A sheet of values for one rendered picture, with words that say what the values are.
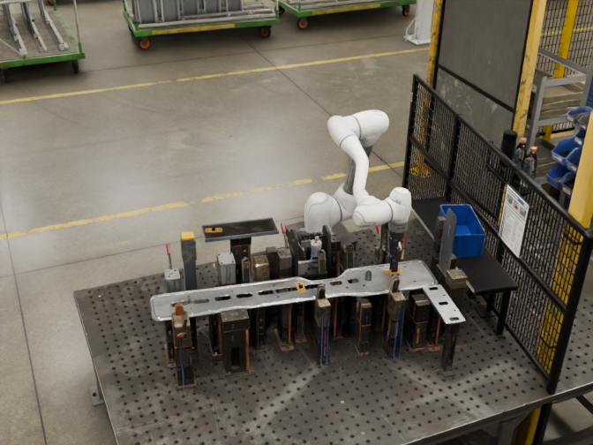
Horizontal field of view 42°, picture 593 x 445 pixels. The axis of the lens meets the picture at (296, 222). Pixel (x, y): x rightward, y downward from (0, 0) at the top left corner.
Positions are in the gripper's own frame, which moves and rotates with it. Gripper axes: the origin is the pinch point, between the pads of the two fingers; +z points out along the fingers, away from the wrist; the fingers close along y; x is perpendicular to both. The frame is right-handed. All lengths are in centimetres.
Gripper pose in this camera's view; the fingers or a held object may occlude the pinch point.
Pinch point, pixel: (394, 264)
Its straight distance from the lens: 375.3
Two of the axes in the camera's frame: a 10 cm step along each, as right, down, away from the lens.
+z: -0.2, 8.6, 5.2
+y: 2.4, 5.0, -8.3
